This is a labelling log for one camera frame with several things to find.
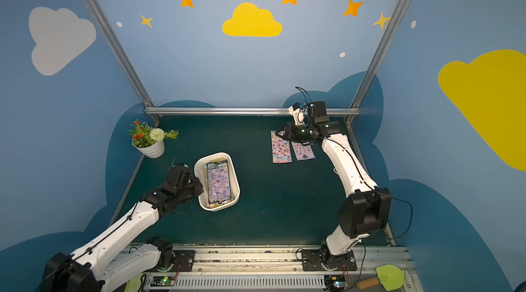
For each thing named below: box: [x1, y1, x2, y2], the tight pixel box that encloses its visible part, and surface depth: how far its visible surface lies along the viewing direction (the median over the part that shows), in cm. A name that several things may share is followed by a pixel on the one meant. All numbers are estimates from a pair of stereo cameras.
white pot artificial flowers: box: [127, 119, 179, 159], surface depth 97 cm
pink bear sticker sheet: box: [291, 141, 316, 162], surface depth 109 cm
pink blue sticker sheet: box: [270, 130, 293, 164], surface depth 109 cm
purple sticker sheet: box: [206, 159, 233, 208], surface depth 88 cm
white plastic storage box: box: [193, 152, 241, 212], surface depth 88 cm
